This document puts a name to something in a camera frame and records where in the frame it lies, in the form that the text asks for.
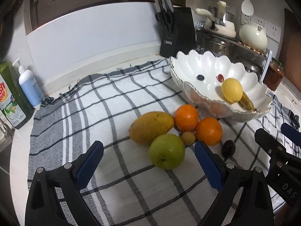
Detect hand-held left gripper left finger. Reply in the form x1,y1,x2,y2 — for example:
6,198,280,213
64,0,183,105
25,140,104,226

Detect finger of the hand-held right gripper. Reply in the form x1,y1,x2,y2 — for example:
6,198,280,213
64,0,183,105
281,122,301,146
255,128,286,160

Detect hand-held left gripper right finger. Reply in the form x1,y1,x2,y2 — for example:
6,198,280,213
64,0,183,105
194,141,275,226

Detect spotted ripe banana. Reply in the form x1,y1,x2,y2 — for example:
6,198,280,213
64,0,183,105
239,91,256,111

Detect green apple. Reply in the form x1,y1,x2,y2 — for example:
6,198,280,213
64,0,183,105
148,134,186,170

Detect yellow lemon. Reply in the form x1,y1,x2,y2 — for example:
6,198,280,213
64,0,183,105
221,78,243,103

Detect white scalloped bowl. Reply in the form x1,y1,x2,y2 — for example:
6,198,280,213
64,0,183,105
170,49,274,123

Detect person's right hand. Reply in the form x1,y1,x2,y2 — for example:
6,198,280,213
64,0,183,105
275,202,301,226

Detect dark purple plum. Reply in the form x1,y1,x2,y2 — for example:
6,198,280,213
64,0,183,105
222,140,236,158

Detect small yellowish lychee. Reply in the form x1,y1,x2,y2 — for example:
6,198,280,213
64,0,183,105
181,131,196,146

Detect orange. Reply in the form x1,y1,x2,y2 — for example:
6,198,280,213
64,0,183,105
195,117,223,146
174,104,199,132

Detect grey checked cloth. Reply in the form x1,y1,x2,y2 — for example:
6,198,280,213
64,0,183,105
28,58,301,226

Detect glass jar with green lid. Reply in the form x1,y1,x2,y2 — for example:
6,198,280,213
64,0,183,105
263,57,284,91

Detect yellow mango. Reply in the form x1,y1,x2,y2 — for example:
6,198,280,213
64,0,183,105
129,111,175,146

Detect white pot rack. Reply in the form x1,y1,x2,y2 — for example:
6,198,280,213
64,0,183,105
196,27,273,83

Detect steel pot with lid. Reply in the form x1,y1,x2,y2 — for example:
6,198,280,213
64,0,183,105
233,52,264,73

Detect steel sink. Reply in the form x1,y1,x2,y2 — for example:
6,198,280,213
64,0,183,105
0,137,14,177

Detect brown cutting board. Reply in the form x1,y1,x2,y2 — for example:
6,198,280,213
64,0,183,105
279,8,301,66

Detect green dish soap bottle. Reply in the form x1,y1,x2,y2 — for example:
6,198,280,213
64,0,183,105
0,61,34,130

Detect white and blue pump bottle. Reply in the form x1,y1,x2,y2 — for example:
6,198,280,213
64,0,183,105
12,58,44,110

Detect white round pot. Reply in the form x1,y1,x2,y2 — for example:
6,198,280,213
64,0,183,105
239,20,268,51

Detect small steel pot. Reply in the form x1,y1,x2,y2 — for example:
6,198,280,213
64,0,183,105
208,6,236,26

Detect white rice paddle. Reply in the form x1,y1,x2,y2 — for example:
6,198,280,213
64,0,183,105
241,0,254,16

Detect black knife block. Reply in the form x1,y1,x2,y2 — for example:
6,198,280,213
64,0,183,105
160,7,196,58

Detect black kitchen scissors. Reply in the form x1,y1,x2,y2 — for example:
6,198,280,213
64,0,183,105
155,11,176,33

